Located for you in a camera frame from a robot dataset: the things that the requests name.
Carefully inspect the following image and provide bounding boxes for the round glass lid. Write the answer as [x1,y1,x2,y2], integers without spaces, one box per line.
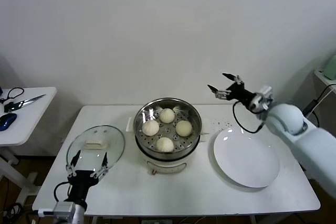
[66,125,126,173]

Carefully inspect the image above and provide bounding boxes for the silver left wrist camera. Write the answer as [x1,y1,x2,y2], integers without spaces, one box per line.
[38,201,77,219]

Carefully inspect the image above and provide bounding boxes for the white side table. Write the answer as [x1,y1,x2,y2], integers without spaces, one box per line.
[0,86,58,204]

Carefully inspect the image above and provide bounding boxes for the blue computer mouse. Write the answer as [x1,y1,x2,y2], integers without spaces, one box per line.
[0,113,18,132]

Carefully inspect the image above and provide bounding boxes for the pale green appliance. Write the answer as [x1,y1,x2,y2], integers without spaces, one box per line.
[322,54,336,80]

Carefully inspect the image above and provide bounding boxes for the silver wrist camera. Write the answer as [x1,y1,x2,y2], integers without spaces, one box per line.
[38,201,77,219]
[259,84,274,99]

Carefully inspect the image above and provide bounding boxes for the white round plate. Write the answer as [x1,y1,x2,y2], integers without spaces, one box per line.
[213,127,281,189]

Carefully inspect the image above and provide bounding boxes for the black floor cable bundle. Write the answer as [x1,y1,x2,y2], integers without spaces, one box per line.
[0,202,25,224]

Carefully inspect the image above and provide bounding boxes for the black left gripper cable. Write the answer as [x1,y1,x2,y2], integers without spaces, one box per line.
[54,181,71,202]

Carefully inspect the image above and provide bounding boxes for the stainless steel steamer basket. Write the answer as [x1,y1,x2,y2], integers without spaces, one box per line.
[126,97,211,161]

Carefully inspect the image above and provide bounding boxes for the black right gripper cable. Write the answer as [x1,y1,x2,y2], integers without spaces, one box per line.
[232,100,265,134]

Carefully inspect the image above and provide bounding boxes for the black handled scissors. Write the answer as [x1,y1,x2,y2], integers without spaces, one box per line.
[4,94,47,113]

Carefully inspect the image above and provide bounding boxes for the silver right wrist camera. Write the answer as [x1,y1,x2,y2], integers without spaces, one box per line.
[259,84,274,99]

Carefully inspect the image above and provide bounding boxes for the cream electric cooker base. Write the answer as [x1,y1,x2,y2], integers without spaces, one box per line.
[135,132,208,176]

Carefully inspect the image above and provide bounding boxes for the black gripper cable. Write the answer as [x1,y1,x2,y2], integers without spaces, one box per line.
[232,100,265,134]
[54,181,71,202]

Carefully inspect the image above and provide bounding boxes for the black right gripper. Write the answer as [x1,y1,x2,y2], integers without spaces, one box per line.
[207,72,257,105]

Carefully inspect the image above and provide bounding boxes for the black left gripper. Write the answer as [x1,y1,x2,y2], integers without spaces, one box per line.
[65,150,110,204]

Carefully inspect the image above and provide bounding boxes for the white steamed baozi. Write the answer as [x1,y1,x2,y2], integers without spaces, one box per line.
[142,120,160,136]
[175,120,194,137]
[159,108,175,124]
[156,136,175,153]

